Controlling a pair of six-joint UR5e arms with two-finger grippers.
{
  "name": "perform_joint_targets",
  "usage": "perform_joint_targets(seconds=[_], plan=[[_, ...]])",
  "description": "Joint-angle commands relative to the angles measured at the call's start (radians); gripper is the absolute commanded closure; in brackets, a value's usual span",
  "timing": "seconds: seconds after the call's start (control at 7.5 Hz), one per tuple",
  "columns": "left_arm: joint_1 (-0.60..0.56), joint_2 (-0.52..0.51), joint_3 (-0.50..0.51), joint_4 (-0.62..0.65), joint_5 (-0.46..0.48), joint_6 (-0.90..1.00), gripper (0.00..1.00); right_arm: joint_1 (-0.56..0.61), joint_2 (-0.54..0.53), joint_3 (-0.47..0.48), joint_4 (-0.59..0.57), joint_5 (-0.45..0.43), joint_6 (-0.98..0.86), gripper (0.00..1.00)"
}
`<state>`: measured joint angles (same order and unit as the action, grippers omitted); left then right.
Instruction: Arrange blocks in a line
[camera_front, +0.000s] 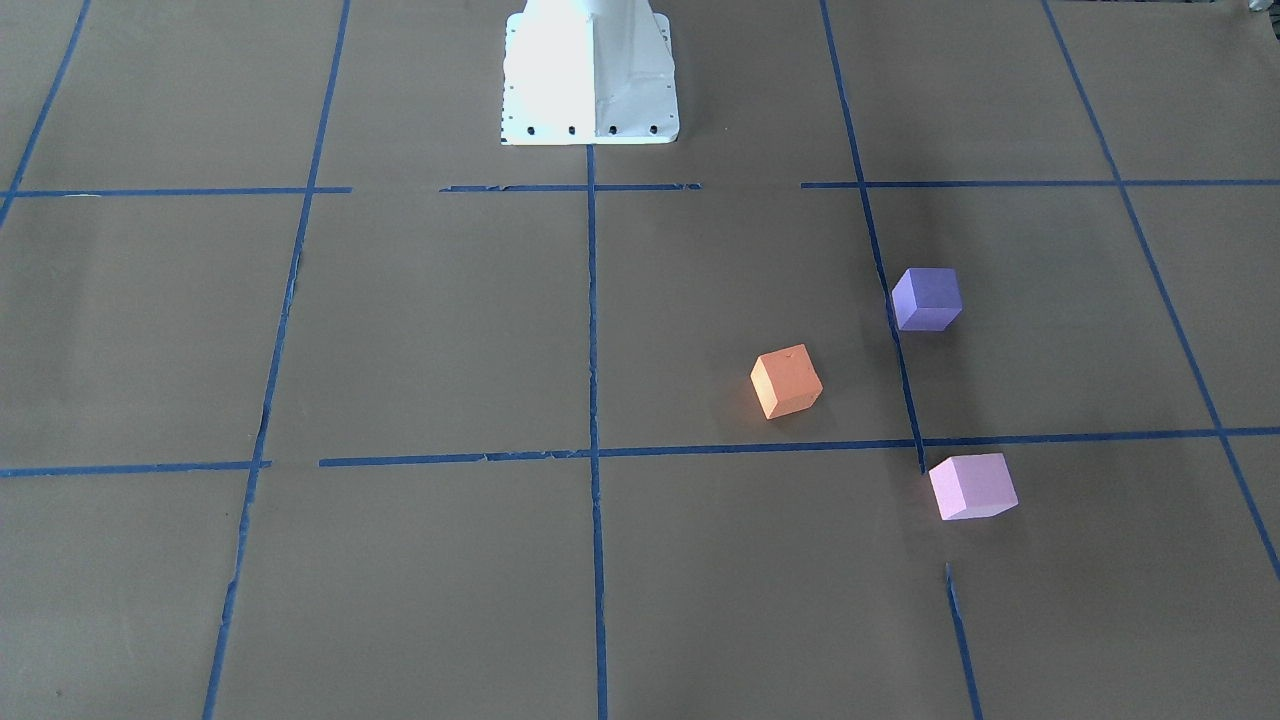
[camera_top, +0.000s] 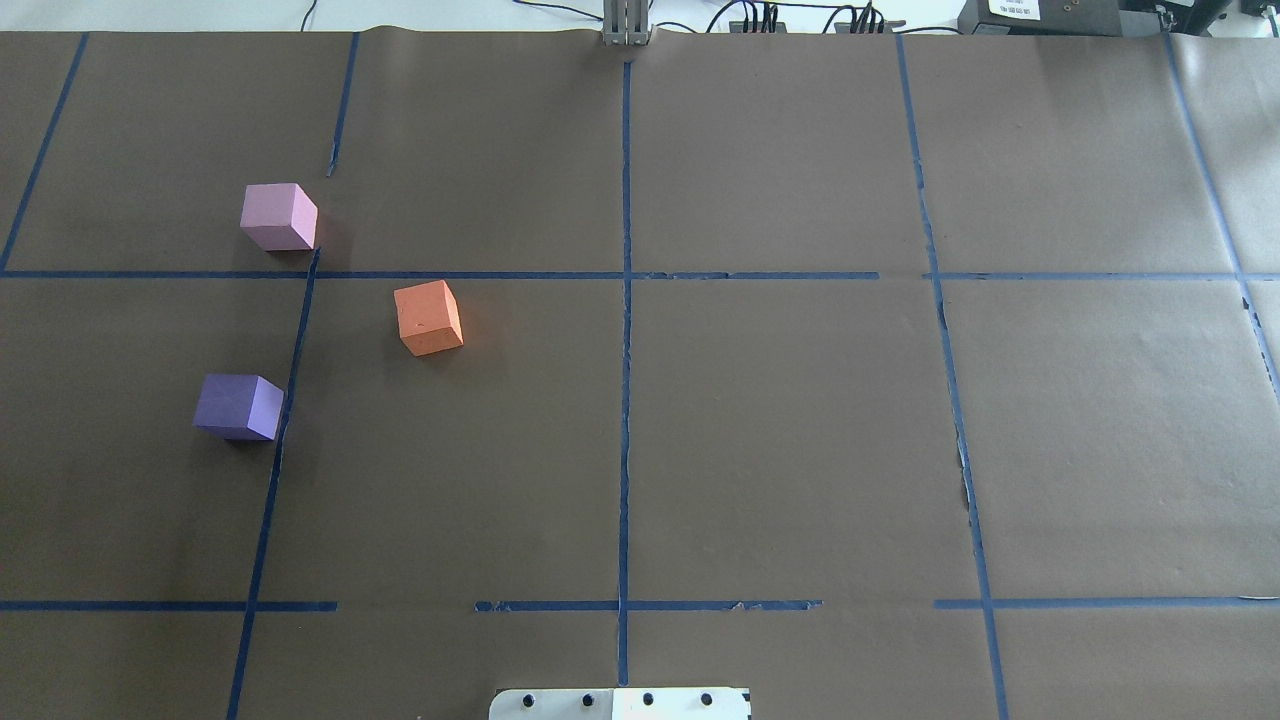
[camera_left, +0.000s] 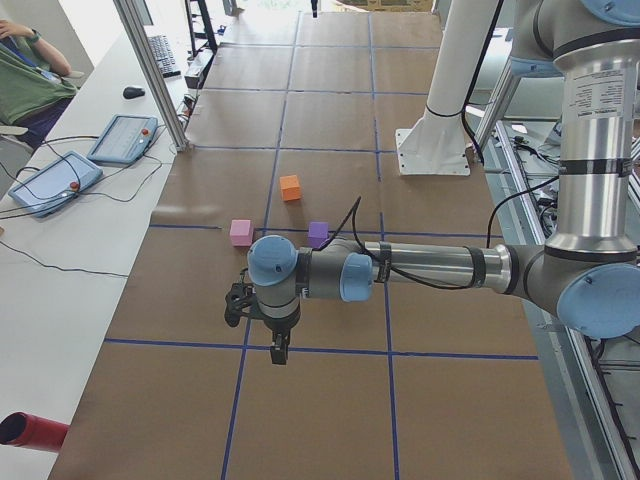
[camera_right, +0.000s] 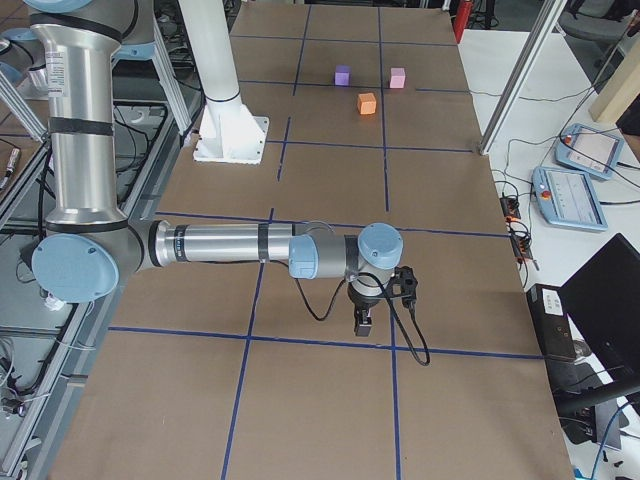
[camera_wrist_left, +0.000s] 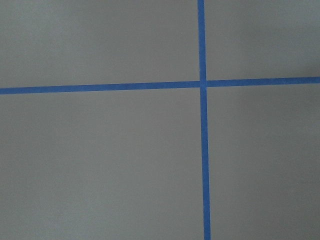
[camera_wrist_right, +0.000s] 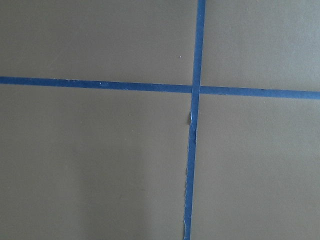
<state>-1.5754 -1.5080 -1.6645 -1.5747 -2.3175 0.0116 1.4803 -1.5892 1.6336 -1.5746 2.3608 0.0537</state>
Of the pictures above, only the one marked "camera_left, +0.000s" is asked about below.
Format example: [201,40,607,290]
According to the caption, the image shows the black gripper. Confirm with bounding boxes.
[265,319,298,364]

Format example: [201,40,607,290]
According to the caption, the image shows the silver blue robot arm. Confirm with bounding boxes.
[225,1,639,365]

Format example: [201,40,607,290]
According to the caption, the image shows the second robot arm upper joint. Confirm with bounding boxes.
[510,1,563,78]

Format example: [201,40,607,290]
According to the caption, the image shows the long horizontal blue tape strip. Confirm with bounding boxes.
[103,338,539,361]

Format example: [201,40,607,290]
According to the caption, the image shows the purple foam cube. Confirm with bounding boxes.
[307,221,329,248]

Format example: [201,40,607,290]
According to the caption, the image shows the pink foam cube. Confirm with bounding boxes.
[229,219,254,247]

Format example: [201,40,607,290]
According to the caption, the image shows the orange foam cube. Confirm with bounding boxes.
[279,175,302,202]

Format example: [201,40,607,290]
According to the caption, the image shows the far blue teach pendant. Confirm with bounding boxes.
[87,115,158,165]

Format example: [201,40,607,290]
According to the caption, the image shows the blue teach pendant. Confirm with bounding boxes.
[87,115,158,165]
[8,151,103,217]

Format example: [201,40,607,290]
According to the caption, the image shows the long vertical blue tape strip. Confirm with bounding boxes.
[367,11,402,480]

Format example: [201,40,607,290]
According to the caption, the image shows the red cylinder tube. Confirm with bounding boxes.
[1,412,69,453]

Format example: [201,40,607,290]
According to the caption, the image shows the near blue teach pendant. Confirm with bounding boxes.
[8,151,103,217]

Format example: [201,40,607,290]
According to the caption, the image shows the black computer mouse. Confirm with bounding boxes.
[122,85,145,100]

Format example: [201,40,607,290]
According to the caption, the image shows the black keyboard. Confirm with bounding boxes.
[147,35,181,78]

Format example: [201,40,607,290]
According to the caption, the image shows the person in green shirt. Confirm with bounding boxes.
[1,19,77,149]

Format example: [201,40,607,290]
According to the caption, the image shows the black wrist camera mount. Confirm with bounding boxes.
[224,282,256,328]

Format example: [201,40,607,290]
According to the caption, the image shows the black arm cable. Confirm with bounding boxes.
[316,196,561,291]

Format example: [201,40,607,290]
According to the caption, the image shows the black pendant cable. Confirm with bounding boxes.
[0,135,164,279]

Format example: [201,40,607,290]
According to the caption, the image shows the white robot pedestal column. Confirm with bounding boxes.
[396,0,502,176]

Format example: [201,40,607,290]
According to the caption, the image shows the aluminium frame post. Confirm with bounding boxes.
[113,0,190,152]

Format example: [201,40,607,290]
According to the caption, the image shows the aluminium side rail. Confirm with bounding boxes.
[488,120,639,479]

